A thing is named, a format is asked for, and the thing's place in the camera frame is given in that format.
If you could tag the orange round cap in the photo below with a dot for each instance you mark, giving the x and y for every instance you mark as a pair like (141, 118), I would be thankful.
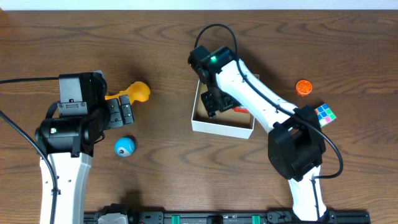
(303, 87)

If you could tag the white cardboard box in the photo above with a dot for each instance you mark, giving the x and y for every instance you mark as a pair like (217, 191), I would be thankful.
(229, 123)

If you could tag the colourful puzzle cube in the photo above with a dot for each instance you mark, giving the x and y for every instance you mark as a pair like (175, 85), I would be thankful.
(325, 115)

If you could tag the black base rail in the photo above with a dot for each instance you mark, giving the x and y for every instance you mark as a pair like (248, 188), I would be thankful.
(118, 214)

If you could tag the red toy car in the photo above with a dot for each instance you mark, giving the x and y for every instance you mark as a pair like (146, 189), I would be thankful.
(240, 109)

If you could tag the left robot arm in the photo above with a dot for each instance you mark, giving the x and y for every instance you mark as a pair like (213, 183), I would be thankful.
(67, 136)

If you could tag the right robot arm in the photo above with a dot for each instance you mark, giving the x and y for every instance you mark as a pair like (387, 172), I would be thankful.
(295, 142)

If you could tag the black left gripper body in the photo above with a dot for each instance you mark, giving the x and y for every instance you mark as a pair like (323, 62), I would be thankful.
(109, 115)

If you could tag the blue ball toy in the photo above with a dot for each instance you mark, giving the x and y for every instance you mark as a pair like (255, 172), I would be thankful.
(125, 147)

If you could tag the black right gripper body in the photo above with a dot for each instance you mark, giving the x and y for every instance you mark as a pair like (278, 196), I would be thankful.
(216, 98)

